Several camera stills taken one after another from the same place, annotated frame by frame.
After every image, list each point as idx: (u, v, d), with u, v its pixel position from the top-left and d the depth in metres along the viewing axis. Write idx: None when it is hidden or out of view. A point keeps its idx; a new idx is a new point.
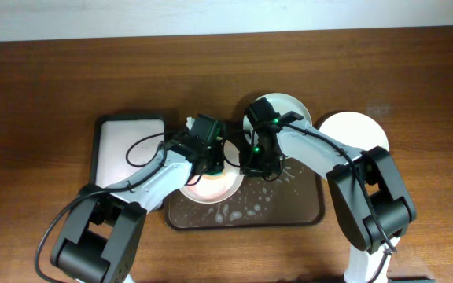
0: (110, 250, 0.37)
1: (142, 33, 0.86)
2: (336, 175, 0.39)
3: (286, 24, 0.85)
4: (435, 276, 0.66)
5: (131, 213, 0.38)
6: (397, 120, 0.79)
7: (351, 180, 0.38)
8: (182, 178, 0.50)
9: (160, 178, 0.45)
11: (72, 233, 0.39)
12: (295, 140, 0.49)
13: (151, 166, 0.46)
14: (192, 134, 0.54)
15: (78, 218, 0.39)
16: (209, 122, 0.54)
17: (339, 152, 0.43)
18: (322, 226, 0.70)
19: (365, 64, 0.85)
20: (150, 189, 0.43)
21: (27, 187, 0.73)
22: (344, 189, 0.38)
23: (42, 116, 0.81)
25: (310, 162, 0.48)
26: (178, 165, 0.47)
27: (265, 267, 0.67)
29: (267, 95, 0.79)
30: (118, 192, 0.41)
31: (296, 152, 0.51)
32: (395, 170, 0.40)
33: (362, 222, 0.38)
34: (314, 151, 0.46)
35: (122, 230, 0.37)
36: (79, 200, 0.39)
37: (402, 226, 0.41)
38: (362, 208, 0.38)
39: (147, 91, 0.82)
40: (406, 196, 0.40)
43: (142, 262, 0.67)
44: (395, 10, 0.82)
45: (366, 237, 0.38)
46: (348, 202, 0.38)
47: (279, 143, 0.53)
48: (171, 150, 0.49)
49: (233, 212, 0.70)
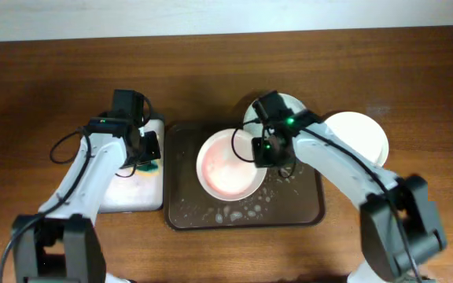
0: (74, 266, 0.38)
1: (142, 33, 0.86)
2: (370, 207, 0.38)
3: (287, 24, 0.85)
4: (436, 277, 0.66)
5: (75, 225, 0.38)
6: (397, 120, 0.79)
7: (388, 212, 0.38)
8: (119, 156, 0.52)
9: (93, 168, 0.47)
11: (29, 266, 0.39)
12: (318, 149, 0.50)
13: (79, 162, 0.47)
14: (116, 110, 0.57)
15: (25, 250, 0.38)
16: (129, 95, 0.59)
17: (371, 176, 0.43)
18: (322, 226, 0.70)
19: (366, 64, 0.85)
20: (85, 191, 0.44)
21: (27, 187, 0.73)
22: (380, 223, 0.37)
23: (42, 116, 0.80)
25: (330, 174, 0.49)
26: (106, 149, 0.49)
27: (265, 268, 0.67)
29: None
30: (53, 211, 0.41)
31: (314, 160, 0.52)
32: (430, 200, 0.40)
33: (393, 255, 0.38)
34: (342, 166, 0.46)
35: (73, 245, 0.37)
36: (18, 235, 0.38)
37: (431, 257, 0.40)
38: (396, 240, 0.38)
39: (147, 91, 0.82)
40: (440, 228, 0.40)
43: (142, 262, 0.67)
44: (395, 10, 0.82)
45: (395, 268, 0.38)
46: (381, 235, 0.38)
47: (295, 148, 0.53)
48: (93, 135, 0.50)
49: (233, 213, 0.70)
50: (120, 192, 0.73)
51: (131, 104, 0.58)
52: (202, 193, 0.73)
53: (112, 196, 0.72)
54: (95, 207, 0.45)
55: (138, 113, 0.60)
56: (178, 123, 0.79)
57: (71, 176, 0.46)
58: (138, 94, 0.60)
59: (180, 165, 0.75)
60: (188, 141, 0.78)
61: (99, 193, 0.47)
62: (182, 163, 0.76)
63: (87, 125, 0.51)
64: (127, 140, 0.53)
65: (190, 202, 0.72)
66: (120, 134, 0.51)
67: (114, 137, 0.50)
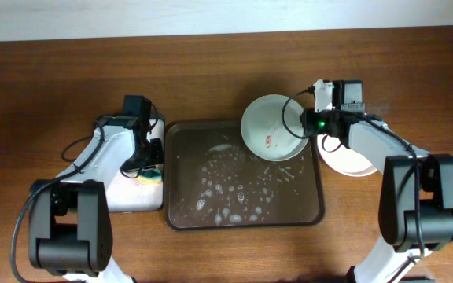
0: (84, 229, 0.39)
1: (141, 33, 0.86)
2: (396, 161, 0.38)
3: (288, 24, 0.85)
4: (435, 276, 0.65)
5: (89, 187, 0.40)
6: (397, 121, 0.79)
7: (408, 167, 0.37)
8: (129, 146, 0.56)
9: (107, 148, 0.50)
11: (42, 231, 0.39)
12: (367, 132, 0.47)
13: (92, 144, 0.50)
14: (126, 112, 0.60)
15: (42, 211, 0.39)
16: (138, 97, 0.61)
17: (406, 147, 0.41)
18: (322, 226, 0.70)
19: (366, 64, 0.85)
20: (99, 164, 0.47)
21: (27, 186, 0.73)
22: (398, 175, 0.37)
23: (42, 116, 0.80)
25: (372, 156, 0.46)
26: (118, 137, 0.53)
27: (265, 267, 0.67)
29: (266, 97, 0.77)
30: (70, 176, 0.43)
31: (363, 148, 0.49)
32: None
33: (403, 214, 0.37)
34: (382, 141, 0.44)
35: (88, 204, 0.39)
36: (37, 195, 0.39)
37: (442, 240, 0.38)
38: (408, 200, 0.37)
39: (147, 90, 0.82)
40: None
43: (142, 262, 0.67)
44: (396, 10, 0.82)
45: (400, 229, 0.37)
46: (395, 188, 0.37)
47: (351, 135, 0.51)
48: (106, 127, 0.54)
49: (233, 215, 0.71)
50: (121, 192, 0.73)
51: (139, 108, 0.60)
52: (201, 195, 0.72)
53: (112, 196, 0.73)
54: (105, 182, 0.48)
55: (145, 116, 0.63)
56: (177, 123, 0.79)
57: (86, 153, 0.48)
58: (146, 99, 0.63)
59: (180, 165, 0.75)
60: (187, 141, 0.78)
61: (109, 174, 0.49)
62: (181, 163, 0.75)
63: (101, 122, 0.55)
64: (135, 135, 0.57)
65: (189, 202, 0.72)
66: (130, 126, 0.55)
67: (125, 128, 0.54)
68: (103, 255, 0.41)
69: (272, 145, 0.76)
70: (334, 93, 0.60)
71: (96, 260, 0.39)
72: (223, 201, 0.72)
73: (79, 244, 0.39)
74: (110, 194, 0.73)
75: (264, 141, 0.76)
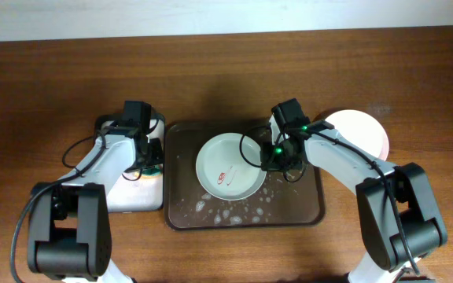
0: (83, 232, 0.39)
1: (141, 33, 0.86)
2: (368, 189, 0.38)
3: (288, 24, 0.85)
4: (435, 277, 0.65)
5: (89, 191, 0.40)
6: (397, 120, 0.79)
7: (381, 192, 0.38)
8: (130, 153, 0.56)
9: (108, 156, 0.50)
11: (42, 233, 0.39)
12: (325, 148, 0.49)
13: (94, 151, 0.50)
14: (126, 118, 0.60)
15: (42, 214, 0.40)
16: (138, 104, 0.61)
17: (370, 164, 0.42)
18: (322, 226, 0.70)
19: (366, 64, 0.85)
20: (100, 170, 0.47)
21: (27, 185, 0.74)
22: (374, 203, 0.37)
23: (42, 116, 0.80)
25: (335, 170, 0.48)
26: (119, 145, 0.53)
27: (265, 268, 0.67)
29: (217, 137, 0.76)
30: (71, 180, 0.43)
31: (324, 162, 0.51)
32: (432, 197, 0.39)
33: (389, 239, 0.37)
34: (344, 159, 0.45)
35: (87, 206, 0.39)
36: (37, 197, 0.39)
37: (430, 249, 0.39)
38: (390, 226, 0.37)
39: (147, 90, 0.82)
40: (438, 217, 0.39)
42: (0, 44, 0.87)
43: (142, 262, 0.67)
44: (396, 10, 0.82)
45: (391, 255, 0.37)
46: (377, 217, 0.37)
47: (309, 152, 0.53)
48: (108, 137, 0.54)
49: (233, 217, 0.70)
50: (121, 192, 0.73)
51: (140, 114, 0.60)
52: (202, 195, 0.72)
53: (112, 196, 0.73)
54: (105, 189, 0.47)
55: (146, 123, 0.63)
56: (178, 123, 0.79)
57: (87, 159, 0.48)
58: (146, 104, 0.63)
59: (180, 165, 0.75)
60: (188, 142, 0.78)
61: (109, 181, 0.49)
62: (181, 164, 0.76)
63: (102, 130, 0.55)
64: (135, 144, 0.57)
65: (190, 202, 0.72)
66: (131, 136, 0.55)
67: (125, 137, 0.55)
68: (101, 258, 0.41)
69: (225, 183, 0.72)
70: (276, 118, 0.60)
71: (94, 264, 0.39)
72: (223, 201, 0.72)
73: (77, 248, 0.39)
74: (110, 194, 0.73)
75: (216, 177, 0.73)
